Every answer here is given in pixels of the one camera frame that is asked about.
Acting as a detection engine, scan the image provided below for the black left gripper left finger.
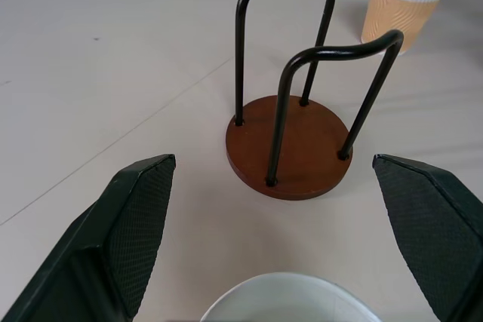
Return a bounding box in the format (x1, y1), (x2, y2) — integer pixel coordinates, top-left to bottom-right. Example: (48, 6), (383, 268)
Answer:
(0, 153), (177, 322)

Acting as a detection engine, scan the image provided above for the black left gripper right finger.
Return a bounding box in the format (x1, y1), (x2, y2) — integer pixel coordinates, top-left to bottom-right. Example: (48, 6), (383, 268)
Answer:
(371, 153), (483, 322)

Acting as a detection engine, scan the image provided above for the tan ribbed paper cup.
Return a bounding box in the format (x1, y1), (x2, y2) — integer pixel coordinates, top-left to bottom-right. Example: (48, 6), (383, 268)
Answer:
(360, 0), (459, 57)

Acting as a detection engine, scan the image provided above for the wooden base wire holder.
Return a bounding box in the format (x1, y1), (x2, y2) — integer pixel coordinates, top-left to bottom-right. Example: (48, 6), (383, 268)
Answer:
(226, 0), (405, 201)

